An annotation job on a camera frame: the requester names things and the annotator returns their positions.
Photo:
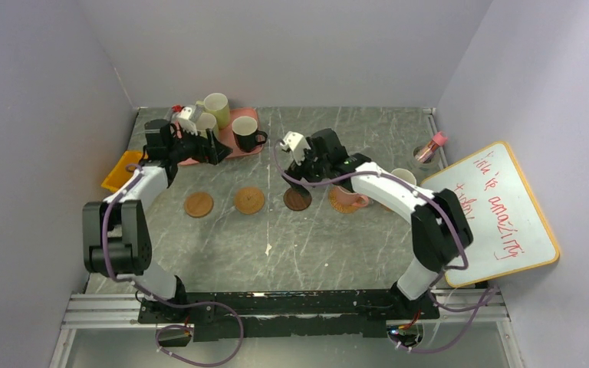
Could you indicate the dark brown wooden coaster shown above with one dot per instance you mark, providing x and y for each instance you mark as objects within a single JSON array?
[{"x": 295, "y": 201}]

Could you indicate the woven coaster light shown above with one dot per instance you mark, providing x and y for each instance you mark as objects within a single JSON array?
[{"x": 338, "y": 207}]

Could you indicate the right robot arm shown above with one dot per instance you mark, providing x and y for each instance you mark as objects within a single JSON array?
[{"x": 438, "y": 223}]

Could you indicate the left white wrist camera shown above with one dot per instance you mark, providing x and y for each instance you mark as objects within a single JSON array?
[{"x": 185, "y": 118}]

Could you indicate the light wooden coaster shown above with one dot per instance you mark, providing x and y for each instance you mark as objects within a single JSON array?
[{"x": 198, "y": 204}]

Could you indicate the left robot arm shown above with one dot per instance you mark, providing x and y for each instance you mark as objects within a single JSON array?
[{"x": 116, "y": 237}]

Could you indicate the yellow plastic bin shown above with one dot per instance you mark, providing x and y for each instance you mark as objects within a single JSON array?
[{"x": 119, "y": 175}]

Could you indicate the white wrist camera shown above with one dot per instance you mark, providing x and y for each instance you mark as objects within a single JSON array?
[
  {"x": 185, "y": 118},
  {"x": 297, "y": 145}
]

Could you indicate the pink serving tray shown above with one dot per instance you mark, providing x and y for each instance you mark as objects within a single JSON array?
[{"x": 226, "y": 135}]

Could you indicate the whiteboard with yellow frame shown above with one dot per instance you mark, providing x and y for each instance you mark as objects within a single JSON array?
[{"x": 510, "y": 233}]

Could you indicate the green mug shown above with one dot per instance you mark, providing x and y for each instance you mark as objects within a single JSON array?
[
  {"x": 217, "y": 104},
  {"x": 206, "y": 125}
]

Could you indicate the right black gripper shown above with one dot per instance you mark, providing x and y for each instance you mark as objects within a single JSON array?
[{"x": 297, "y": 172}]

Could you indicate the green mug back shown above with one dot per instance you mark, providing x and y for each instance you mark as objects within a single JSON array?
[{"x": 217, "y": 104}]

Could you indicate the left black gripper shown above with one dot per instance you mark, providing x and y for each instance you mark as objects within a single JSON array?
[{"x": 208, "y": 149}]

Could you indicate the black mug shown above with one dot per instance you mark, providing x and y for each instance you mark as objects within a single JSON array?
[{"x": 248, "y": 136}]

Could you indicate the glass jar with markers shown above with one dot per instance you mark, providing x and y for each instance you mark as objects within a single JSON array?
[{"x": 424, "y": 154}]

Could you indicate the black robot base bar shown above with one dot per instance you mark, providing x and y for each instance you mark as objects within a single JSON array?
[{"x": 227, "y": 315}]

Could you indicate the pink mug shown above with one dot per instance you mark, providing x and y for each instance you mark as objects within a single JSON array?
[
  {"x": 405, "y": 175},
  {"x": 352, "y": 199}
]

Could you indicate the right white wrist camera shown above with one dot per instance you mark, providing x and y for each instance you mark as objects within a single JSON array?
[{"x": 297, "y": 145}]

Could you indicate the woven coaster tan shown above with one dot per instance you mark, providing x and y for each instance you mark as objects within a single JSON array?
[{"x": 249, "y": 200}]

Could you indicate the aluminium rail frame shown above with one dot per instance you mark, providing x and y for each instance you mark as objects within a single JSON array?
[{"x": 120, "y": 311}]

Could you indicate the green mug front middle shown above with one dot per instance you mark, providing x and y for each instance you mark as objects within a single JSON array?
[{"x": 206, "y": 125}]

